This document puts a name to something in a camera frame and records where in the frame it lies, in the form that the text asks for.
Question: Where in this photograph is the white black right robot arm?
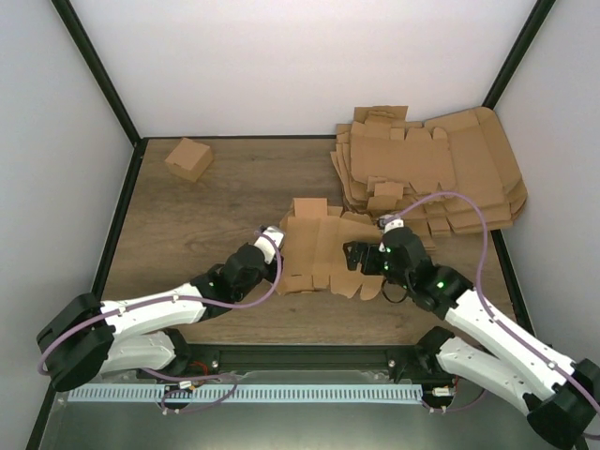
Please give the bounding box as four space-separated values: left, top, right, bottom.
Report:
343 220 599 449

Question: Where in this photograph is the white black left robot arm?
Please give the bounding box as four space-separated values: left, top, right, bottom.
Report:
37 233 283 392

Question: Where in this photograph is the folded small cardboard box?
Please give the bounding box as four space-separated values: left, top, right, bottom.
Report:
165 138 214 183

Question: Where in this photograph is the stack of flat cardboard boxes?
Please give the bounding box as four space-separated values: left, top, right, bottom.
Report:
331 106 528 248

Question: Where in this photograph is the grey metal front plate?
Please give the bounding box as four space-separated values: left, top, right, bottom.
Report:
40 373 545 449

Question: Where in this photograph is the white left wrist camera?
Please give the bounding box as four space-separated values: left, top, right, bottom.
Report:
253 226 285 264

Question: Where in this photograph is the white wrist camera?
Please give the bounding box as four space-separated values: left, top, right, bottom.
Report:
253 226 285 264
377 214 404 234

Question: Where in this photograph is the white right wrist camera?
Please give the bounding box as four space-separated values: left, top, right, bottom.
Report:
377 214 404 234

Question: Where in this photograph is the black aluminium frame rail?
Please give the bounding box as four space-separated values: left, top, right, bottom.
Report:
59 342 554 376

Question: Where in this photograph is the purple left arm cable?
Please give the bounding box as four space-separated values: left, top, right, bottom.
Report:
37 227 284 415

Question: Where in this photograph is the light blue slotted cable duct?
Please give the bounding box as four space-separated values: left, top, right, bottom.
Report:
67 383 423 405

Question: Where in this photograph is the black right frame post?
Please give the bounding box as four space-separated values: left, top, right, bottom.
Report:
482 0 556 110

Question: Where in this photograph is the black frame post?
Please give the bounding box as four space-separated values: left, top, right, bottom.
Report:
482 0 556 110
51 0 142 146

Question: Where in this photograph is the black left frame post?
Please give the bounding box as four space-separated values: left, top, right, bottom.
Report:
51 0 142 146

